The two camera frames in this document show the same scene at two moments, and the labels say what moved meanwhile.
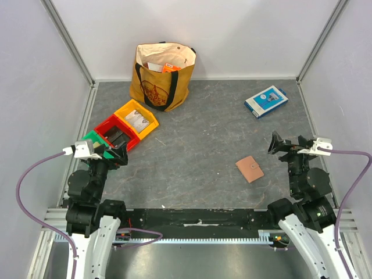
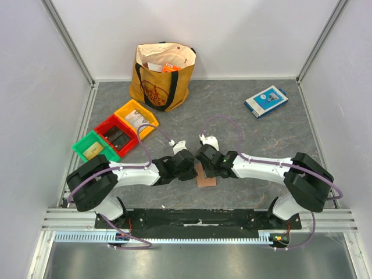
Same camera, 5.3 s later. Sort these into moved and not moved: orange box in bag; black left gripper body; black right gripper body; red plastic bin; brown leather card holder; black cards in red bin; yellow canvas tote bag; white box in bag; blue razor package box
Moved: black left gripper body; black right gripper body; brown leather card holder
Not moved: yellow canvas tote bag; blue razor package box; red plastic bin; orange box in bag; black cards in red bin; white box in bag
